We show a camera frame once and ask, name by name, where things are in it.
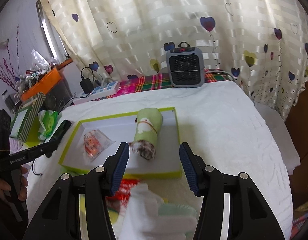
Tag rolled green patterned towel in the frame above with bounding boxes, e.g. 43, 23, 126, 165
129, 108, 163, 161

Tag black power adapter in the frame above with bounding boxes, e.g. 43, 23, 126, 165
80, 67, 94, 94

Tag lime green shallow box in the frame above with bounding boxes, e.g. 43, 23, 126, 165
58, 106, 183, 180

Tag pink flower branches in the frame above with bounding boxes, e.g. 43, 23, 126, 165
0, 25, 20, 91

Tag clear orange snack packet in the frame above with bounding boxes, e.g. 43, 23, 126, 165
83, 129, 115, 161

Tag black charging cable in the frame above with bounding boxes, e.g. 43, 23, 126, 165
31, 66, 115, 176

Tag black smartphone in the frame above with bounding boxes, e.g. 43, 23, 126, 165
45, 120, 72, 158

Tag green striped gift box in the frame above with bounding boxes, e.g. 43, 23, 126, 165
10, 92, 46, 142

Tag plaid colourful cloth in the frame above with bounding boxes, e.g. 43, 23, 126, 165
100, 69, 235, 100

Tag grey portable heater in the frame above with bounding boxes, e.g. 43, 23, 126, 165
166, 42, 205, 88

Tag cream heart pattern curtain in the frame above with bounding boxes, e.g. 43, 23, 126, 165
40, 0, 308, 119

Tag white blue power strip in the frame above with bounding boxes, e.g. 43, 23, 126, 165
73, 81, 120, 105

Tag brown wooden cabinet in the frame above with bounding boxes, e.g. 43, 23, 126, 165
285, 82, 308, 208

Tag yellow green flat box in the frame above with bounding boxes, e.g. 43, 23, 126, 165
23, 118, 46, 148

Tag person's left hand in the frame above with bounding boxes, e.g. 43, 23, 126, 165
0, 166, 29, 202

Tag orange storage box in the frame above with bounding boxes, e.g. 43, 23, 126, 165
21, 68, 62, 101

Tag white cloth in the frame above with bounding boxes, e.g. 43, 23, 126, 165
119, 183, 197, 239

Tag red tassel knot ornament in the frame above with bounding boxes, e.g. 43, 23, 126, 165
106, 179, 140, 212

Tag green white tissue pack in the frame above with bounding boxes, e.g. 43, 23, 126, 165
38, 110, 59, 140

